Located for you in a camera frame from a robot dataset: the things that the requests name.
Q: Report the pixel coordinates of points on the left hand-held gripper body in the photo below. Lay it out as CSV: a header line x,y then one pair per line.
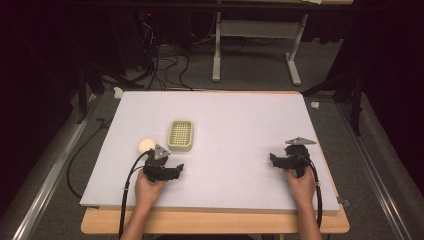
x,y
156,165

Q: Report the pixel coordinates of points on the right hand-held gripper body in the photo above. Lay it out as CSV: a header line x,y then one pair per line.
x,y
296,156

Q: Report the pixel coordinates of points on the person's left hand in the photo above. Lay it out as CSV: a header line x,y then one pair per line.
x,y
148,191

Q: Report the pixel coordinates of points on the person's right hand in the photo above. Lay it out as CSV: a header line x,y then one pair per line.
x,y
301,190

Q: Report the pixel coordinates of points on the cream round ball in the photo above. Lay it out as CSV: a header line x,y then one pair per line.
x,y
145,145

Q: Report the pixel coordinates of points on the pale green slotted soap dish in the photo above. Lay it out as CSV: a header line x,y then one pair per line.
x,y
180,135

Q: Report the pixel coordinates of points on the white table mat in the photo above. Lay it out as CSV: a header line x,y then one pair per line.
x,y
230,133

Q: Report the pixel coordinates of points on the crumpled white paper scrap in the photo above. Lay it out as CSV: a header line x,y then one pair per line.
x,y
315,105
118,93

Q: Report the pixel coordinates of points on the wooden table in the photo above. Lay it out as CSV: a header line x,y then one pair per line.
x,y
213,225

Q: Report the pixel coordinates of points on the grey tape piece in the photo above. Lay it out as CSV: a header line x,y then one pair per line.
x,y
343,201

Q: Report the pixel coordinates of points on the black stand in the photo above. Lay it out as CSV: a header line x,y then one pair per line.
x,y
86,86
350,90

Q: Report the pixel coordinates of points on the metal floor rail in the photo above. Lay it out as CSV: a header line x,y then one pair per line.
x,y
373,170
50,176

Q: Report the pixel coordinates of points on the white metal desk frame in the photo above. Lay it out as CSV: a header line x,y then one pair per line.
x,y
256,30

